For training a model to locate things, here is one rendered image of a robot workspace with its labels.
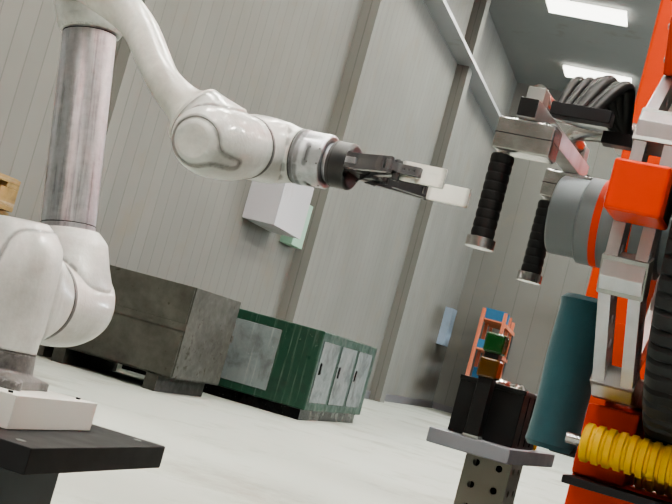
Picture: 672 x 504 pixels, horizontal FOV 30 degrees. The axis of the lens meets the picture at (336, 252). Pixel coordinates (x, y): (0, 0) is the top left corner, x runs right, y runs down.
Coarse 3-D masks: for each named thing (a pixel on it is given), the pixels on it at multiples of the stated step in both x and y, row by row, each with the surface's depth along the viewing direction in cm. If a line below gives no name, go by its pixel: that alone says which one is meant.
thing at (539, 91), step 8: (536, 88) 187; (544, 88) 186; (528, 96) 187; (536, 96) 187; (544, 96) 186; (544, 104) 187; (560, 120) 197; (584, 128) 198; (592, 128) 197; (600, 128) 197; (632, 128) 195
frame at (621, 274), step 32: (640, 128) 172; (640, 160) 171; (608, 256) 170; (640, 256) 169; (608, 288) 171; (640, 288) 168; (608, 320) 174; (640, 320) 173; (608, 352) 179; (640, 352) 179; (608, 384) 181; (640, 384) 183
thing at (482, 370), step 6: (480, 360) 244; (486, 360) 243; (492, 360) 243; (498, 360) 243; (480, 366) 243; (486, 366) 243; (492, 366) 243; (498, 366) 243; (480, 372) 243; (486, 372) 243; (492, 372) 242; (498, 372) 243; (492, 378) 242; (498, 378) 244
